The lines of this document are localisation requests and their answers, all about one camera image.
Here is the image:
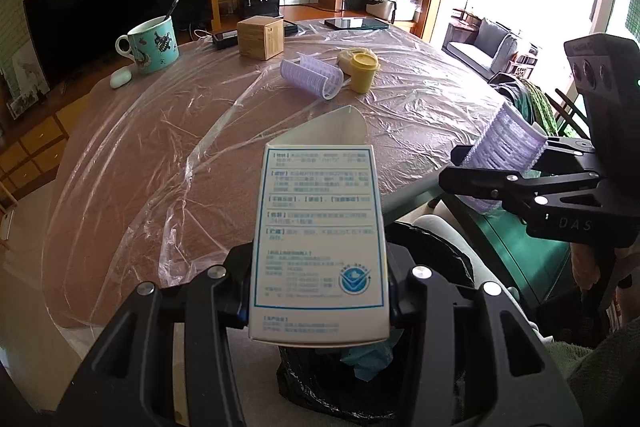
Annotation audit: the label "blue cased phone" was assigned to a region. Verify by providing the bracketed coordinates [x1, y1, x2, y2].
[211, 21, 298, 50]

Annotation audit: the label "black smartphone with lit screen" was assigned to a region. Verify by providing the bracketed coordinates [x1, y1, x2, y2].
[324, 17, 390, 32]

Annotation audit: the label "small wooden box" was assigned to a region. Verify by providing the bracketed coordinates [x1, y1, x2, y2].
[236, 16, 286, 60]

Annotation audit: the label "person's right hand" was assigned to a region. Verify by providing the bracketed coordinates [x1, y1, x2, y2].
[570, 243, 601, 293]

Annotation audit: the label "green towel cloth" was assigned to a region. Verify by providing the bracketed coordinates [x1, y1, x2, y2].
[542, 329, 640, 427]

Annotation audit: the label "teal patterned mug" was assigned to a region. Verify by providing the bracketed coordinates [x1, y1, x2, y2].
[116, 16, 180, 75]

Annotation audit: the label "white printed leaflet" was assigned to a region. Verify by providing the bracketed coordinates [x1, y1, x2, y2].
[280, 52, 345, 102]
[462, 101, 548, 214]

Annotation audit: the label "yellow small cup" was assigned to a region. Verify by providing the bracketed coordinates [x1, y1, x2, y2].
[347, 52, 381, 94]

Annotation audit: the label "dark clothes on chair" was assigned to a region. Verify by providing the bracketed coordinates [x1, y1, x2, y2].
[487, 74, 558, 138]

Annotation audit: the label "white bin with black bag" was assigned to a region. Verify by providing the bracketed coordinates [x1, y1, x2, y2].
[276, 213, 523, 427]

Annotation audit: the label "cream plastic lid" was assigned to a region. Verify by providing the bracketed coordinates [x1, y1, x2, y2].
[336, 48, 373, 70]

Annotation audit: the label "green chair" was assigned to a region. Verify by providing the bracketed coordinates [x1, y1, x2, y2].
[435, 184, 573, 303]

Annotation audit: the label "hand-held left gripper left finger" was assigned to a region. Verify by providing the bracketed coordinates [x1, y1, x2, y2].
[65, 242, 256, 427]

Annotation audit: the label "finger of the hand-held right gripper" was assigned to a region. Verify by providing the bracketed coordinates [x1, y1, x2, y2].
[439, 166, 606, 218]
[450, 137, 598, 178]

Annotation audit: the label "framed photo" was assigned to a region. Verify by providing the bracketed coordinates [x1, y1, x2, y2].
[5, 82, 51, 118]

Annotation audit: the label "teal crumpled tissue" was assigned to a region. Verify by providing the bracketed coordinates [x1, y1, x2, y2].
[340, 341, 397, 382]

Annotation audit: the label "clear plastic table cover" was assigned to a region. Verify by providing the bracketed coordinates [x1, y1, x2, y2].
[42, 19, 506, 333]

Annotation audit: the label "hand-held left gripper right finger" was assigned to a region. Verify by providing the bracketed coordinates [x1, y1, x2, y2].
[382, 241, 583, 427]

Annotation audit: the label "white medicine box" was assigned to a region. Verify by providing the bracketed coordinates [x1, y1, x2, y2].
[247, 105, 392, 343]

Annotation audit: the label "grey cushioned armchair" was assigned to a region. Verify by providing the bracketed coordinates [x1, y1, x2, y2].
[442, 17, 521, 80]

